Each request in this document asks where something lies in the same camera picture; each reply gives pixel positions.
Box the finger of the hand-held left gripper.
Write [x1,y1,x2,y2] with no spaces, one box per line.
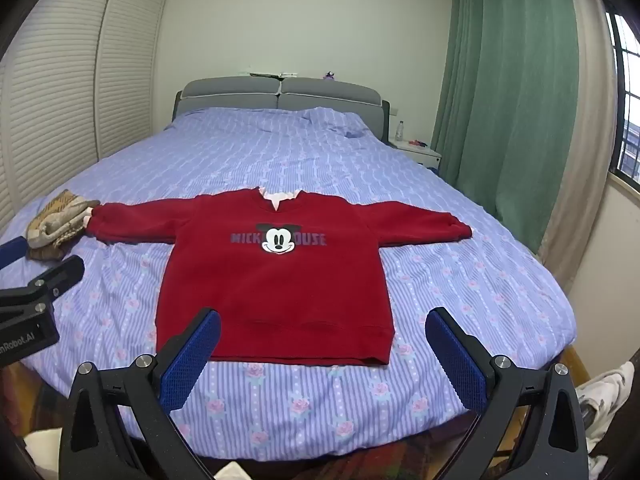
[0,255,85,317]
[0,236,27,267]

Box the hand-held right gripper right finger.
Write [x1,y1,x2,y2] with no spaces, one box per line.
[424,306,591,480]

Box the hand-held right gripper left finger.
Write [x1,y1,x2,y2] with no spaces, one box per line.
[57,308,222,480]

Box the red cartoon print sweater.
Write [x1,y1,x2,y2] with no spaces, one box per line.
[85,186,473,367]

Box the brown patterned folded garment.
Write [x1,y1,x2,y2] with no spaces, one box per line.
[25,190,101,262]

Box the dark patterned rug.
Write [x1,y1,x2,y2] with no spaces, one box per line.
[0,360,481,480]

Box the white crumpled cloth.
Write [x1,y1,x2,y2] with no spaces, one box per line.
[575,360,637,476]

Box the white louvered wardrobe door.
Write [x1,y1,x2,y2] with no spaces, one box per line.
[0,0,123,233]
[95,0,172,159]

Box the white nightstand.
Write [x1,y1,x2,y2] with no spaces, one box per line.
[390,140,443,173]

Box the blue floral striped bed sheet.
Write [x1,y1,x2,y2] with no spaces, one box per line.
[0,106,576,456]

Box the green curtain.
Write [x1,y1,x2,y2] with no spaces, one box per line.
[431,0,581,256]

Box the beige curtain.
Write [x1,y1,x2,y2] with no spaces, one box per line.
[540,0,617,295]

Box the grey padded headboard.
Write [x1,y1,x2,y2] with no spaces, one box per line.
[172,76,391,143]

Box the black framed window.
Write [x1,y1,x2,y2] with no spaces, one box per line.
[602,2,640,186]

